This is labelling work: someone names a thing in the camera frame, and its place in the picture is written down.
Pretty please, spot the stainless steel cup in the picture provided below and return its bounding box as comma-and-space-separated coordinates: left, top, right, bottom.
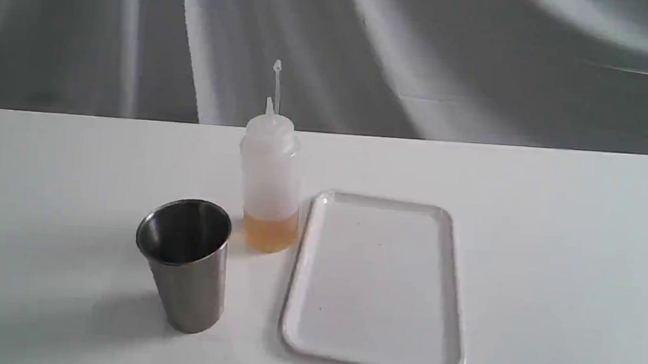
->
135, 199, 233, 334

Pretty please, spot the white rectangular plastic tray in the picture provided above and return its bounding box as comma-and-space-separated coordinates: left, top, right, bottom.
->
280, 190, 467, 364

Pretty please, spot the grey fabric backdrop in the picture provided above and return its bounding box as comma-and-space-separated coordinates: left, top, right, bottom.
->
0, 0, 648, 154

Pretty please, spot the translucent squeeze bottle amber liquid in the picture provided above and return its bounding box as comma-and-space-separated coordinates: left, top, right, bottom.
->
239, 60, 302, 253

